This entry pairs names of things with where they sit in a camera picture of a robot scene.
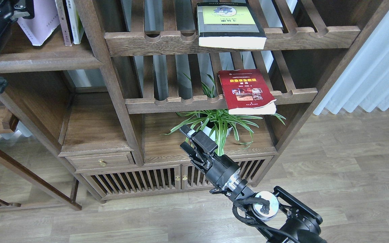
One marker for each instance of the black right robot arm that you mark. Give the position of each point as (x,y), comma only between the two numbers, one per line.
(277,215)

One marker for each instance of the white lavender paperback book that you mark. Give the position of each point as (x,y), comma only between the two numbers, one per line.
(45,20)

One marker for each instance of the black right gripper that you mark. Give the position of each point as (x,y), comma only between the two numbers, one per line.
(221,171)

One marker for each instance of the yellow-green black thick book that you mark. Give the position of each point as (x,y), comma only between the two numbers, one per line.
(229,25)

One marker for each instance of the white curtain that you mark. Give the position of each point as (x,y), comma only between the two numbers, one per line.
(365,81)

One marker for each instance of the brown upright book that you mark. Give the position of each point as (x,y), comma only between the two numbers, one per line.
(64,22)

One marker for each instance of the white green upright book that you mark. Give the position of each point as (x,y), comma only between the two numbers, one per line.
(75,22)

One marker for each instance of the red paperback book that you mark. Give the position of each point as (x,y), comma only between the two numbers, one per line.
(246,92)

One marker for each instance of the dark wooden bookshelf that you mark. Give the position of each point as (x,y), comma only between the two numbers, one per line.
(115,95)

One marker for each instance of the green spider plant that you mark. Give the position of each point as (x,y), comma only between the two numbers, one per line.
(224,123)

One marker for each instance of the brass drawer knob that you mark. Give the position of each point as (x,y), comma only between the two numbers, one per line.
(102,163)

